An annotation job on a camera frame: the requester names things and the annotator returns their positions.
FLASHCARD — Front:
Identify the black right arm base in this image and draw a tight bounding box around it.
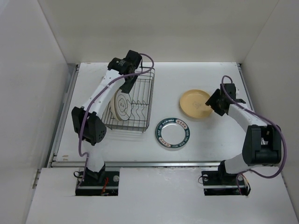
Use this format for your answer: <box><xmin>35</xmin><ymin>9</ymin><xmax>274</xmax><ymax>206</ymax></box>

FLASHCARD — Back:
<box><xmin>199</xmin><ymin>170</ymin><xmax>251</xmax><ymax>196</ymax></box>

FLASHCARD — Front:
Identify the aluminium table rail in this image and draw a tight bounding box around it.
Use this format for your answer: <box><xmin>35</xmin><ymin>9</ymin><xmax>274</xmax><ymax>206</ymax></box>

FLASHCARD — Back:
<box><xmin>51</xmin><ymin>62</ymin><xmax>251</xmax><ymax>167</ymax></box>

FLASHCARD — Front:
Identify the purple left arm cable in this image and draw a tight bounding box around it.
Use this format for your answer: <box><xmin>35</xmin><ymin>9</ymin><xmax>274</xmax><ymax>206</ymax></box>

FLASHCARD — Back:
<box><xmin>78</xmin><ymin>53</ymin><xmax>155</xmax><ymax>187</ymax></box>

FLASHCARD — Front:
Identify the yellow plate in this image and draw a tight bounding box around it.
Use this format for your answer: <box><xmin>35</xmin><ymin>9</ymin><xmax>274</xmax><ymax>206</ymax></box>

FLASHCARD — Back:
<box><xmin>179</xmin><ymin>89</ymin><xmax>213</xmax><ymax>119</ymax></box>

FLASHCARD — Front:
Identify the white bowl green band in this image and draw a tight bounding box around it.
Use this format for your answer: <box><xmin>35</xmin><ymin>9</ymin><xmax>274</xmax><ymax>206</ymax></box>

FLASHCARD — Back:
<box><xmin>155</xmin><ymin>118</ymin><xmax>190</xmax><ymax>151</ymax></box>

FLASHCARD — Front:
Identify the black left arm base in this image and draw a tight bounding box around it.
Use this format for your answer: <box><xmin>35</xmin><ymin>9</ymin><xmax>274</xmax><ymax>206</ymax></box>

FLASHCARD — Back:
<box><xmin>74</xmin><ymin>170</ymin><xmax>120</xmax><ymax>196</ymax></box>

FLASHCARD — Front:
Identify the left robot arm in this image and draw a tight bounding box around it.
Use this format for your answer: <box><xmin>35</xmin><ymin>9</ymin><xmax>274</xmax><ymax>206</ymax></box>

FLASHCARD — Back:
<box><xmin>71</xmin><ymin>50</ymin><xmax>142</xmax><ymax>185</ymax></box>

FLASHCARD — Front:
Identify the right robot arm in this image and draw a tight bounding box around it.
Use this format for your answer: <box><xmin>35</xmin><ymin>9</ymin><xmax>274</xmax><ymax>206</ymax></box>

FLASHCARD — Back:
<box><xmin>206</xmin><ymin>84</ymin><xmax>282</xmax><ymax>184</ymax></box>

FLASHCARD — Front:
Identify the cream white plate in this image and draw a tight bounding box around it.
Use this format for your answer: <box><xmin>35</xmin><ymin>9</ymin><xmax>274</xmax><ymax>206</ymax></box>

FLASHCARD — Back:
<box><xmin>110</xmin><ymin>97</ymin><xmax>116</xmax><ymax>118</ymax></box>

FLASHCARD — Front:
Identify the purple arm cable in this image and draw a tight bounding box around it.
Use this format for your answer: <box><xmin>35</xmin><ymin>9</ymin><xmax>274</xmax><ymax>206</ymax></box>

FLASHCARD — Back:
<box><xmin>78</xmin><ymin>53</ymin><xmax>155</xmax><ymax>187</ymax></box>
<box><xmin>221</xmin><ymin>75</ymin><xmax>287</xmax><ymax>194</ymax></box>

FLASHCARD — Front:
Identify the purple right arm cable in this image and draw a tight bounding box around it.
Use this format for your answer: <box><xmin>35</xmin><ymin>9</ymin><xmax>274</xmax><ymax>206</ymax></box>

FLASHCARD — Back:
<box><xmin>221</xmin><ymin>75</ymin><xmax>287</xmax><ymax>194</ymax></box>

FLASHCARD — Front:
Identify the grey wire dish rack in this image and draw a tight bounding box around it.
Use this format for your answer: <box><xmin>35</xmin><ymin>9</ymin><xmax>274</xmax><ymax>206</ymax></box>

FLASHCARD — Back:
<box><xmin>102</xmin><ymin>69</ymin><xmax>155</xmax><ymax>132</ymax></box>

